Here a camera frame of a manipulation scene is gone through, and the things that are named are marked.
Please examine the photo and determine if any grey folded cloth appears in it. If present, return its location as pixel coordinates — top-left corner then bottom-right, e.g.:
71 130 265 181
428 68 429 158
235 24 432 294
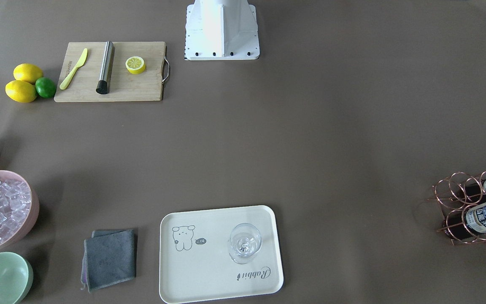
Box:
81 229 137 293

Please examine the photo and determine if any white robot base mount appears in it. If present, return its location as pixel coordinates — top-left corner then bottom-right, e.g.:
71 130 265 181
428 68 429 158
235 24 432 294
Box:
184 0 260 60

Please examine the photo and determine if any green lime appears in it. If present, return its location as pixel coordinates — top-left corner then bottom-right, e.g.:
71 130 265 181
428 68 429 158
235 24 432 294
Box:
35 77 57 98

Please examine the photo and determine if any yellow plastic knife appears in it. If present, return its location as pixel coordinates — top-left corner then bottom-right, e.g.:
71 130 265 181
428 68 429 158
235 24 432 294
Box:
59 48 88 90

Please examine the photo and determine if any lower yellow lemon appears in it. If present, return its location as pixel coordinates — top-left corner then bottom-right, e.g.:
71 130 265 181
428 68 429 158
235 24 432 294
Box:
5 80 38 103

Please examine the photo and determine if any half lemon slice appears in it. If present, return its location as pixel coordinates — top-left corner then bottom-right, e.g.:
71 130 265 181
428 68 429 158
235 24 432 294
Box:
125 56 146 75

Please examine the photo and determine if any clear wine glass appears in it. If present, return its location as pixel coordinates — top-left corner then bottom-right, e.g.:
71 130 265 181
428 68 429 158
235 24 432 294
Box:
227 223 262 264

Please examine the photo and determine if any upper yellow lemon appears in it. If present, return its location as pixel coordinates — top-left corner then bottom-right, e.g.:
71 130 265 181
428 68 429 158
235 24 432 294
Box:
13 63 44 84

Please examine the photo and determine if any green empty bowl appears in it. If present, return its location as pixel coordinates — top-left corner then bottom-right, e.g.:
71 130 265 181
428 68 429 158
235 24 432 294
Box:
0 252 33 304

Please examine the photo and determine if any pink bowl of ice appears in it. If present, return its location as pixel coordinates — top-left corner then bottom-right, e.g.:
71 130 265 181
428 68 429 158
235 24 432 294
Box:
0 171 39 250

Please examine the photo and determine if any cream rabbit tray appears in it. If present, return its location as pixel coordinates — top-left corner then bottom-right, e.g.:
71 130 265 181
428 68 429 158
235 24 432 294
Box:
159 205 284 304

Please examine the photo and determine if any steel muddler black tip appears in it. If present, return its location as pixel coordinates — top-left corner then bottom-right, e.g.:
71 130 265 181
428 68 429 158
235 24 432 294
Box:
96 41 115 95

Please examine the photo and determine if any bamboo cutting board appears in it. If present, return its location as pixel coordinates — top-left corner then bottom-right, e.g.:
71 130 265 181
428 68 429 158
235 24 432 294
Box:
54 41 169 103

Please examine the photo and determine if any copper wire bottle basket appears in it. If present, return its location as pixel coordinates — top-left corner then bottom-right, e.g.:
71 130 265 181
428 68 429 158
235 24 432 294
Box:
432 171 486 245

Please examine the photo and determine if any yellow lemon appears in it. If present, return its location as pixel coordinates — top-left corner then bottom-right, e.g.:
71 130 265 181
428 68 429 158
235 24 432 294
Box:
5 80 38 103
13 63 44 84

